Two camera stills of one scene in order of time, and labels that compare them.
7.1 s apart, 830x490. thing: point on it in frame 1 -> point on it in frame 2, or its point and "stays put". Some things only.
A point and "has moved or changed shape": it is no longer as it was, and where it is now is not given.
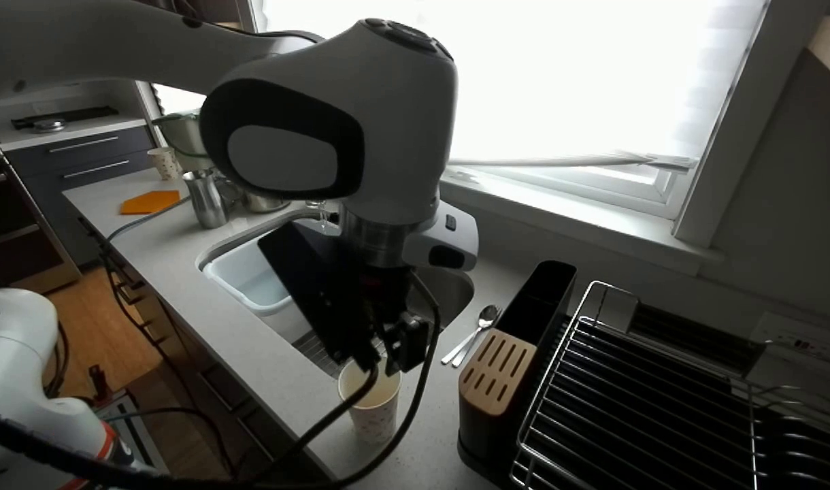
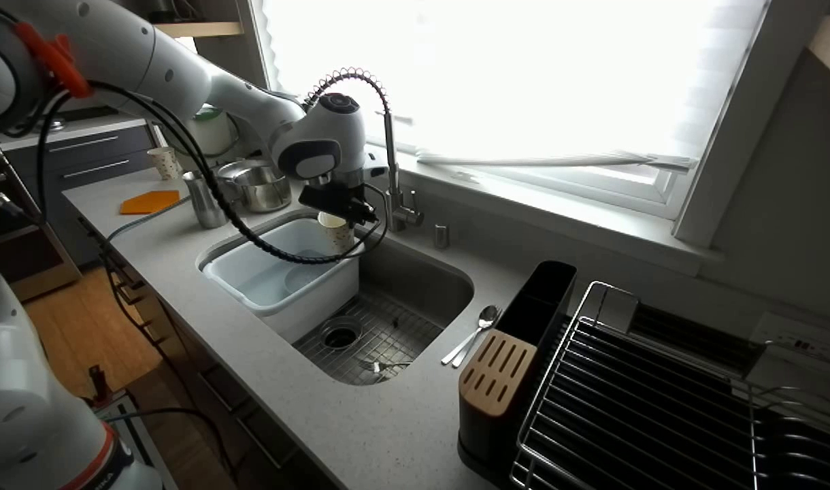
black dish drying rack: x=627 y=396 stays put
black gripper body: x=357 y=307 -> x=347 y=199
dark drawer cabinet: x=27 y=228 stays put
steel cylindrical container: x=208 y=198 stays put
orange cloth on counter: x=151 y=203 stays put
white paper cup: x=377 y=410 has moved or changed shape
